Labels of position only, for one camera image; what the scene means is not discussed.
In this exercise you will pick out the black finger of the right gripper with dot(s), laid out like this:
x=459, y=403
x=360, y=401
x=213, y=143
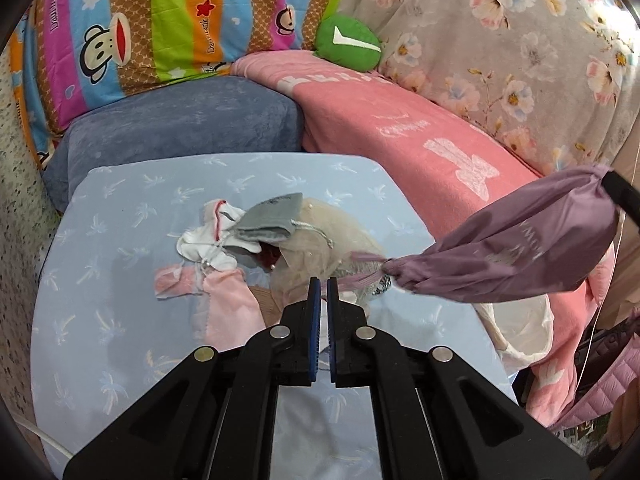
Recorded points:
x=623, y=194

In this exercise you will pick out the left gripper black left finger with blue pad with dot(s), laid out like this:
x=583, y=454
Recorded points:
x=212, y=416

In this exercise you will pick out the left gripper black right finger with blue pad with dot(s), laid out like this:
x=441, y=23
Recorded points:
x=436, y=416

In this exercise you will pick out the purple cloth bag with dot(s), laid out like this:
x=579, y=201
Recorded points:
x=546, y=236

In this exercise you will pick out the white red-trimmed cloth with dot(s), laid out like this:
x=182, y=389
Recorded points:
x=214, y=243

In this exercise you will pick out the grey fabric pouch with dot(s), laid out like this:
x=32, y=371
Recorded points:
x=271, y=221

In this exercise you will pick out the pink cloth piece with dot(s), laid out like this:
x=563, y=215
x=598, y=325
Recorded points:
x=227, y=314

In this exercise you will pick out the white-lined trash bin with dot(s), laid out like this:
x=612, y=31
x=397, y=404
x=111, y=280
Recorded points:
x=521, y=330

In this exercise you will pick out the light blue palm-print cover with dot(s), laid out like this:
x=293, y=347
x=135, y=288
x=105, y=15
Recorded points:
x=100, y=338

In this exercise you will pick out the grey floral quilt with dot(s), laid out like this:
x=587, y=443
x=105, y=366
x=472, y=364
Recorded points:
x=555, y=81

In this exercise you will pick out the pink puffer jacket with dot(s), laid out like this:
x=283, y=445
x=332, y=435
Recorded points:
x=601, y=397

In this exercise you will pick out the pink towel blanket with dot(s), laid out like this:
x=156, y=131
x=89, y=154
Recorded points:
x=446, y=168

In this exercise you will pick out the blue-grey plush pillow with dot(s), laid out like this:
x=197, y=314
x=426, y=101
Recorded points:
x=219, y=114

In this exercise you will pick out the green round cushion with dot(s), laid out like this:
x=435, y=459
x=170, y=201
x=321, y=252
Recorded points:
x=347, y=42

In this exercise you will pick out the colourful monkey print pillow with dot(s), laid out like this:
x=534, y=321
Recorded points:
x=71, y=56

